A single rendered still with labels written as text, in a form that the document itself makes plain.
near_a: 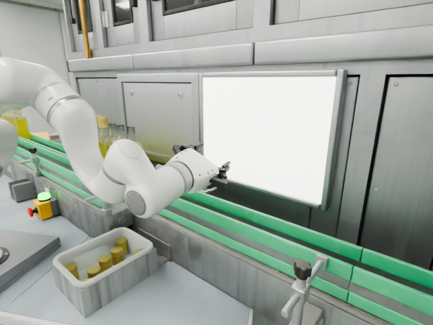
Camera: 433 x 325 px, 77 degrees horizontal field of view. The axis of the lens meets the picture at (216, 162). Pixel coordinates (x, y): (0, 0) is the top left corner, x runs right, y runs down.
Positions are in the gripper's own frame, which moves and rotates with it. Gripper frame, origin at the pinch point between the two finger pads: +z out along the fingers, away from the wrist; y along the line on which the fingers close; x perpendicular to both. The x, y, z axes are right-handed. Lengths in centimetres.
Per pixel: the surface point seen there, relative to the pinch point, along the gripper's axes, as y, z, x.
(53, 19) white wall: -568, 341, -158
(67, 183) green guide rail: -48, -3, -47
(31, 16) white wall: -575, 302, -160
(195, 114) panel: -16.7, 14.9, 0.5
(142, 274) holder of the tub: 1.9, -16.8, -34.9
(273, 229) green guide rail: 23.6, -1.6, -6.0
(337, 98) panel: 18.2, 7.0, 27.0
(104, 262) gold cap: -8.0, -21.5, -35.4
